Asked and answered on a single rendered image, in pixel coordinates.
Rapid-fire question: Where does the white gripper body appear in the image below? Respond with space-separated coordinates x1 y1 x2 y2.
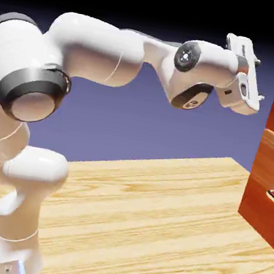
216 32 272 112

